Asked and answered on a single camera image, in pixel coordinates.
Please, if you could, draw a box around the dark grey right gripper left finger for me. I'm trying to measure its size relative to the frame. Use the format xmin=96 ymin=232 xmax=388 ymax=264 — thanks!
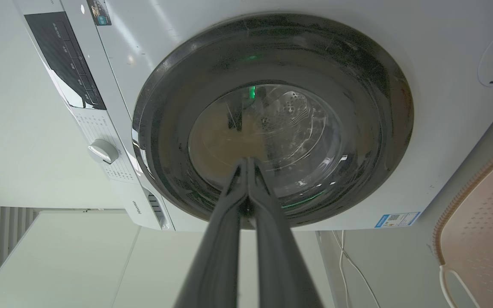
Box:
xmin=174 ymin=159 xmax=248 ymax=308

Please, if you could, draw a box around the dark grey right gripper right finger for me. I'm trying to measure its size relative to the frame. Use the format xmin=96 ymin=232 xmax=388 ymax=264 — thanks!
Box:
xmin=246 ymin=157 xmax=324 ymax=308

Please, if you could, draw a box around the beige perforated laundry basket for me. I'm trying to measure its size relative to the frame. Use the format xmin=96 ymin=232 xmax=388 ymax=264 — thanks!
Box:
xmin=433 ymin=143 xmax=493 ymax=308

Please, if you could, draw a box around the silver washing machine dial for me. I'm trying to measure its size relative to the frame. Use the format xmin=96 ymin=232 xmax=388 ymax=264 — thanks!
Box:
xmin=87 ymin=139 xmax=119 ymax=165

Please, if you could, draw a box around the dark round washing machine door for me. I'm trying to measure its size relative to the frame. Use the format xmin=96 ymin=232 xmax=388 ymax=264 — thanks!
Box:
xmin=132 ymin=13 xmax=414 ymax=228

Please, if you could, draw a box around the white front-load washing machine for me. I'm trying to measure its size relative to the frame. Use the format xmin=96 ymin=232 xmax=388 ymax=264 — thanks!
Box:
xmin=13 ymin=0 xmax=493 ymax=232

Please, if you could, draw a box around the white power cable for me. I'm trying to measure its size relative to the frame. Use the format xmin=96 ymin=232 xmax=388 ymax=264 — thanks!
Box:
xmin=331 ymin=230 xmax=381 ymax=308

